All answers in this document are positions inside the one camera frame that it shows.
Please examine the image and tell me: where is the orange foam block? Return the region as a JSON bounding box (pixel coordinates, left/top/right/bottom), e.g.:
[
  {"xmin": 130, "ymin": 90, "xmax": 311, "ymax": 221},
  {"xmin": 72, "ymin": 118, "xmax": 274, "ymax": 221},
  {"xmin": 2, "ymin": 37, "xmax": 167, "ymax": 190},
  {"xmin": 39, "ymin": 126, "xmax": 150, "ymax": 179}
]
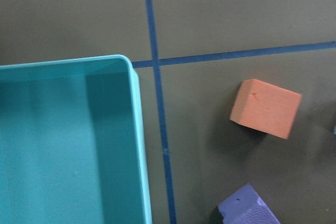
[{"xmin": 230, "ymin": 79, "xmax": 302, "ymax": 139}]

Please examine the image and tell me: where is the teal plastic bin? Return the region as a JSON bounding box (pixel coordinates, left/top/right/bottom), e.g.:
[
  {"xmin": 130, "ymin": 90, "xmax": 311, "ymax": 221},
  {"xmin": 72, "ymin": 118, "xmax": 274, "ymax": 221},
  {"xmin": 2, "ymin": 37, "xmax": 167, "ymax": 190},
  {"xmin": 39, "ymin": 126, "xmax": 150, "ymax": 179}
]
[{"xmin": 1, "ymin": 55, "xmax": 152, "ymax": 223}]

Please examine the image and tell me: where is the purple foam block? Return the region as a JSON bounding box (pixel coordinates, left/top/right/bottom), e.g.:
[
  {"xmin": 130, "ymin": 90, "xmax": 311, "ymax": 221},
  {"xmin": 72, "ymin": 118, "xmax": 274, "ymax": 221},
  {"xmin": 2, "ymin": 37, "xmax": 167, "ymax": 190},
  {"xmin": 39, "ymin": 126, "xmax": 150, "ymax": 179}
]
[{"xmin": 217, "ymin": 184, "xmax": 280, "ymax": 224}]

